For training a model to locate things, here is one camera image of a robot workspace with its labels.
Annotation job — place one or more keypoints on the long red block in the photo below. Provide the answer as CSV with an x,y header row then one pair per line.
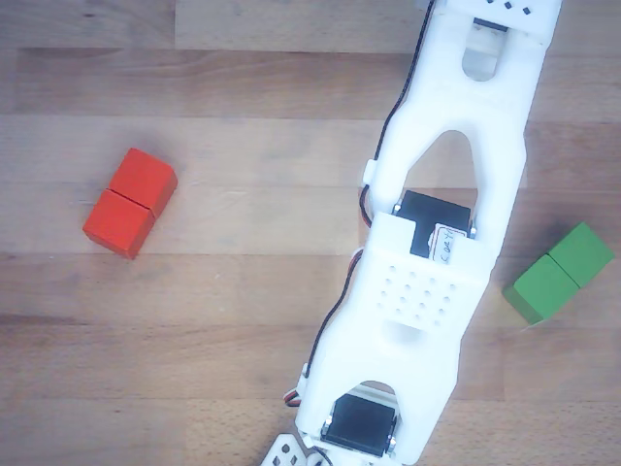
x,y
128,206

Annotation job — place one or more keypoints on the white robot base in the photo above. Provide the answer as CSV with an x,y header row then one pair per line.
x,y
286,451

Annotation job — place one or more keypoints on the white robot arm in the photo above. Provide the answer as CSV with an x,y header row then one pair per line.
x,y
427,291

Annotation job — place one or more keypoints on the long green block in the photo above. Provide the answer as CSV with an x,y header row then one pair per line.
x,y
558,276

